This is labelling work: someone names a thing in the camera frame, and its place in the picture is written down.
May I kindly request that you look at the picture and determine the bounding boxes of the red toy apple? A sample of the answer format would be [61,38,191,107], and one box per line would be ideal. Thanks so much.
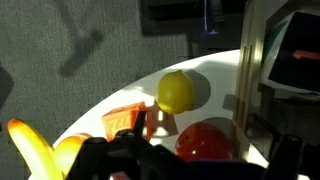
[173,121,236,163]

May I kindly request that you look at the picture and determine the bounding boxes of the yellow toy banana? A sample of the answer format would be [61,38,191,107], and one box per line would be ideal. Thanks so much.
[7,118,64,180]

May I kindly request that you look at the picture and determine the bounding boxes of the orange toy block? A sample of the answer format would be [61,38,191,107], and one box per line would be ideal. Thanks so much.
[100,100,179,143]

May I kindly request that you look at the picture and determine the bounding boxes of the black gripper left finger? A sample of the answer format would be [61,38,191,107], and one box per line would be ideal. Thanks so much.
[64,110,201,180]

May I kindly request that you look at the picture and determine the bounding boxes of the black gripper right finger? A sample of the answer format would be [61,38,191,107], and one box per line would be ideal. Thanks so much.
[264,133,320,180]

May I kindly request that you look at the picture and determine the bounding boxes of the round yellow-orange toy fruit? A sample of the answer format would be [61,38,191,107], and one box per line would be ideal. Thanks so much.
[52,133,94,178]

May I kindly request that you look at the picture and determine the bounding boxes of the yellow toy lemon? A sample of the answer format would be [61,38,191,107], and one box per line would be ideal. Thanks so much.
[155,69,195,115]

